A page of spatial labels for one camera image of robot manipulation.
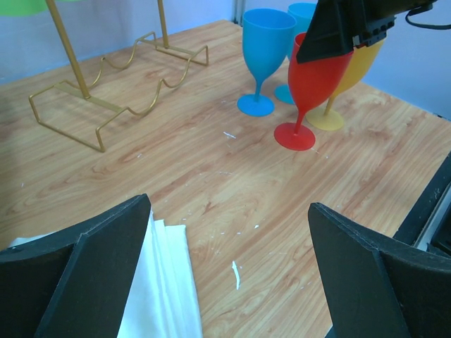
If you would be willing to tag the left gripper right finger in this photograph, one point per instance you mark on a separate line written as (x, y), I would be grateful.
(377, 286)

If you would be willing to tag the folded beige cloth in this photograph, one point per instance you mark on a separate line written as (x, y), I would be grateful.
(162, 301)

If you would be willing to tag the yellow wine glass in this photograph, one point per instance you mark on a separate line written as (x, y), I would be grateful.
(329, 120)

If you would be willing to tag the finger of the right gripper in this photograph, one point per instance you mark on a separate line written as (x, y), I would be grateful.
(337, 27)

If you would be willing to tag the green wine glass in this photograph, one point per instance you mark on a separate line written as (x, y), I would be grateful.
(19, 8)

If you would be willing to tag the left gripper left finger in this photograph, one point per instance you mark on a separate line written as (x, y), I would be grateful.
(74, 282)

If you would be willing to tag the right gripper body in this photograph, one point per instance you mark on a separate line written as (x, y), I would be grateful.
(373, 18)

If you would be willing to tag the light blue wine glass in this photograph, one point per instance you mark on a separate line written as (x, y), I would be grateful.
(303, 13)

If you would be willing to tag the red wine glass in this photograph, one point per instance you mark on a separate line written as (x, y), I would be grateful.
(310, 85)

